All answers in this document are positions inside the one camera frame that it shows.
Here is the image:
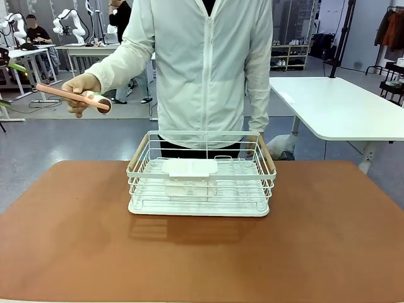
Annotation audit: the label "person's right forearm white sleeve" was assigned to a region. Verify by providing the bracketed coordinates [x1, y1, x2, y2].
[85, 30, 156, 95]

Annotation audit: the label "person's left forearm white sleeve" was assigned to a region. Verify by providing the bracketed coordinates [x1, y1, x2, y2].
[245, 74, 271, 133]

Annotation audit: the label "person's right hand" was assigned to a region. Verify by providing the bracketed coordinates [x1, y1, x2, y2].
[61, 73, 102, 119]

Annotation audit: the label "person's left hand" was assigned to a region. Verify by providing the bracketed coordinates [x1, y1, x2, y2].
[246, 128, 264, 159]

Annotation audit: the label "white desk with metal legs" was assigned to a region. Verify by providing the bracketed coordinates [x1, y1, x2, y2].
[55, 43, 121, 76]
[0, 44, 63, 95]

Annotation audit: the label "seated person black shirt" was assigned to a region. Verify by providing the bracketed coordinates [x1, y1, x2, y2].
[24, 13, 61, 81]

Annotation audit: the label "standing person black clothes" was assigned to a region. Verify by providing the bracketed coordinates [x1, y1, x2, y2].
[108, 0, 133, 44]

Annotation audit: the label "person torso white zip jacket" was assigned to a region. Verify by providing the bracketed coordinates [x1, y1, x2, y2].
[85, 0, 274, 150]

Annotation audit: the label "white plastic cutlery holder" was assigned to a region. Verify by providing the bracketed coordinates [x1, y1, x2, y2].
[161, 158, 219, 203]

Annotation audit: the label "white plastic drain tray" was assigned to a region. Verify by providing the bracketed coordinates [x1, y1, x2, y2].
[128, 188, 271, 217]

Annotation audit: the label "wooden shoe shelf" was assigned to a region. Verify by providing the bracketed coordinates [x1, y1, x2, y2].
[270, 43, 311, 71]

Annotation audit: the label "white bag on floor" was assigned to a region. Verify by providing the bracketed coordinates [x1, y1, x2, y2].
[266, 133, 297, 160]

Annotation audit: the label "large white side table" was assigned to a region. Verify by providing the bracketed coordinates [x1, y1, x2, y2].
[269, 76, 404, 175]

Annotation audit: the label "black vertical stand pole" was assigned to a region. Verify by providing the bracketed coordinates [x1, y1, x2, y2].
[329, 0, 358, 79]

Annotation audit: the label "black rolling cart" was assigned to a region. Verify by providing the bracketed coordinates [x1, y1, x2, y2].
[377, 61, 404, 107]

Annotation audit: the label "clothes rack with jackets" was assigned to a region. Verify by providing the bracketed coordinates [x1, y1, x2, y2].
[365, 5, 404, 76]

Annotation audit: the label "black floor cable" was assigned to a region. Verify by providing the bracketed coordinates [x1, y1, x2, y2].
[9, 98, 66, 115]

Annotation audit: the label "white wire dish rack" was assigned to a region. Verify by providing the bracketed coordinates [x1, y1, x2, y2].
[126, 130, 278, 213]

